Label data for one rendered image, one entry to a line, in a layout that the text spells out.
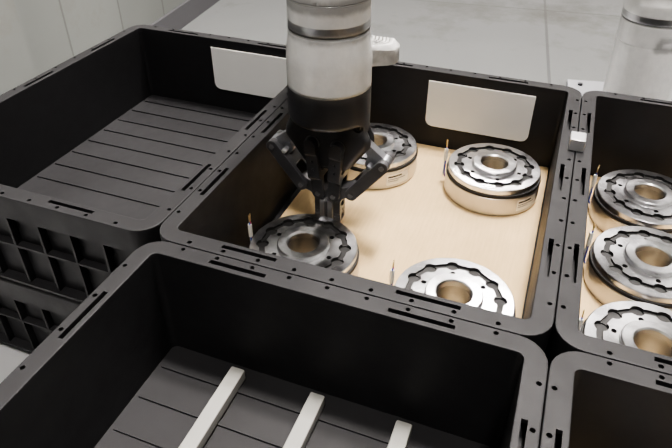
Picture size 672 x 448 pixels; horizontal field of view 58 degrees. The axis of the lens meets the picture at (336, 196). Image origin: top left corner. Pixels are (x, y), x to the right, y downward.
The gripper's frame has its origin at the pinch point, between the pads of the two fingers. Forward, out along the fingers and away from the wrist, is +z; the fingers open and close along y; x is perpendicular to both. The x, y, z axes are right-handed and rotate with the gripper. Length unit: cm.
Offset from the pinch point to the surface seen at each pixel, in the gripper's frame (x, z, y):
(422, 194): 9.8, 2.6, 7.4
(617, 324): -6.9, -0.6, 27.4
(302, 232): -5.6, -1.0, -0.6
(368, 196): 7.2, 2.6, 1.8
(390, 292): -16.9, -7.4, 11.1
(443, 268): -5.4, -0.6, 12.9
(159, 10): 224, 70, -186
